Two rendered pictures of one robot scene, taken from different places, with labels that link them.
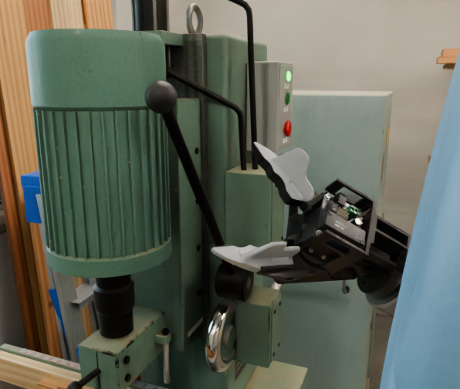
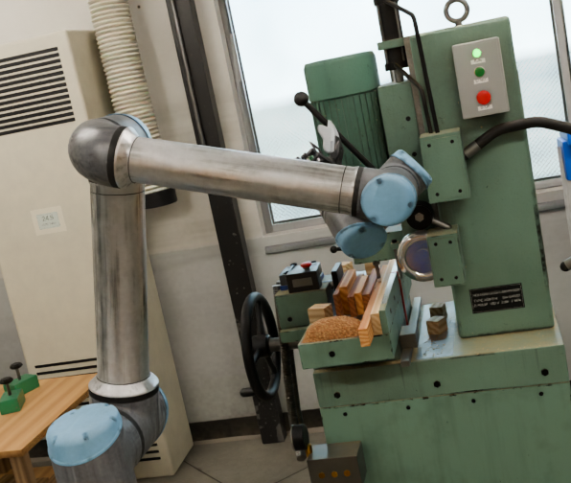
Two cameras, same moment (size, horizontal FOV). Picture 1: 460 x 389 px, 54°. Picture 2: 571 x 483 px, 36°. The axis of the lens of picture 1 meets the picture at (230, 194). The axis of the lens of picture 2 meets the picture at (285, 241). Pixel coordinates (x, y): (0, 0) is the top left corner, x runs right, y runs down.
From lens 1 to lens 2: 1.93 m
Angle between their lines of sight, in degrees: 80
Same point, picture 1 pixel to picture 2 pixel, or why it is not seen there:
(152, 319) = (391, 231)
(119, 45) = (313, 70)
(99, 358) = not seen: hidden behind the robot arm
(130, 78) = (320, 85)
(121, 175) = not seen: hidden behind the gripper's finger
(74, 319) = not seen: outside the picture
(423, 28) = not seen: outside the picture
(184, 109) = (387, 92)
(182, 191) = (390, 146)
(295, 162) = (323, 131)
